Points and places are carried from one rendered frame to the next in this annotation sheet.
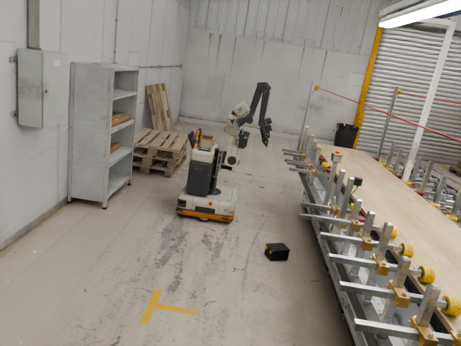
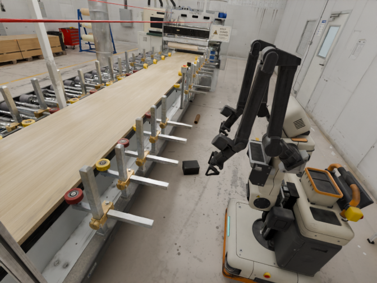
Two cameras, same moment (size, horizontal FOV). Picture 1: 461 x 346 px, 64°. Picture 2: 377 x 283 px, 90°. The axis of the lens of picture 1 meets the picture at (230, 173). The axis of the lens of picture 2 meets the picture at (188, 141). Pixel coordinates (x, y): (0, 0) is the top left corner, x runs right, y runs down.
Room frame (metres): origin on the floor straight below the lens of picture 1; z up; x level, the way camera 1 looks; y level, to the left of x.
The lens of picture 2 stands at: (5.20, -0.41, 1.69)
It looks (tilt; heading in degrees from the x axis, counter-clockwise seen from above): 33 degrees down; 187
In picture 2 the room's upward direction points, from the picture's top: 6 degrees clockwise
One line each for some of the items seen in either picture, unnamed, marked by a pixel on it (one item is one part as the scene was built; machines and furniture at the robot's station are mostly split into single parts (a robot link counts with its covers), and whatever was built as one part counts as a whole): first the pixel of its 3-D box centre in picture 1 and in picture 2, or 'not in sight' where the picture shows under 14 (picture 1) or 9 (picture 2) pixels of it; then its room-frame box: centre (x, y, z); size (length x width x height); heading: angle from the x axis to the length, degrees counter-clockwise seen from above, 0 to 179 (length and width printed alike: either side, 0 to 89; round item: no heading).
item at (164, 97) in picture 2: (314, 168); (163, 121); (3.72, -0.85, 0.88); 0.04 x 0.04 x 0.48; 89
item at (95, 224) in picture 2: not in sight; (102, 214); (4.70, -0.87, 0.82); 0.14 x 0.06 x 0.05; 179
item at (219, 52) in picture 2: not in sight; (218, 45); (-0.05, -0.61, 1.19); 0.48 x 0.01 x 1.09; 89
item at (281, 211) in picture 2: (228, 160); (265, 203); (4.26, 0.05, 0.68); 0.28 x 0.27 x 0.25; 179
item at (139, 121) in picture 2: (308, 154); (140, 149); (4.22, -0.86, 0.90); 0.04 x 0.04 x 0.48; 89
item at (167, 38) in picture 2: not in sight; (192, 50); (-0.43, -1.32, 0.95); 1.65 x 0.70 x 1.90; 89
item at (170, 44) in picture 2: not in sight; (190, 47); (-0.15, -1.33, 1.05); 1.43 x 0.12 x 0.12; 89
